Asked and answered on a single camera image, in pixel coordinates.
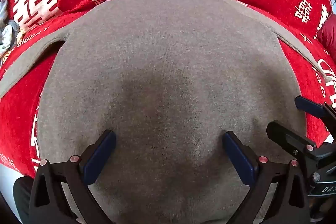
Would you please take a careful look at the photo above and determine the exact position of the grey knit sweater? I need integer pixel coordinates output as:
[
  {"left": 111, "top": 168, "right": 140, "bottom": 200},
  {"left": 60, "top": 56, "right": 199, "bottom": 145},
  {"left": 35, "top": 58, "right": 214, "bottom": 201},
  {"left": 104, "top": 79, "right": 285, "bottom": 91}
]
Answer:
[{"left": 1, "top": 0, "right": 331, "bottom": 223}]

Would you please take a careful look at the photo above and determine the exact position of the dark red pillow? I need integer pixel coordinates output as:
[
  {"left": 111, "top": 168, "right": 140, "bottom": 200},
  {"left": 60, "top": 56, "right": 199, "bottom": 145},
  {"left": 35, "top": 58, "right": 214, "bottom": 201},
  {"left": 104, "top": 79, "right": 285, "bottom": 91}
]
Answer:
[{"left": 317, "top": 13, "right": 336, "bottom": 61}]

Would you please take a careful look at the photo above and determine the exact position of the black trouser leg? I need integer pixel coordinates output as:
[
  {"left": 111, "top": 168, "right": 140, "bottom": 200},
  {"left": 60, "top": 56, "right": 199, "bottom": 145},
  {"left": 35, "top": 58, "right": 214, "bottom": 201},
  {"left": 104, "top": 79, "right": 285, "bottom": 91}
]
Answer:
[{"left": 13, "top": 176, "right": 34, "bottom": 224}]

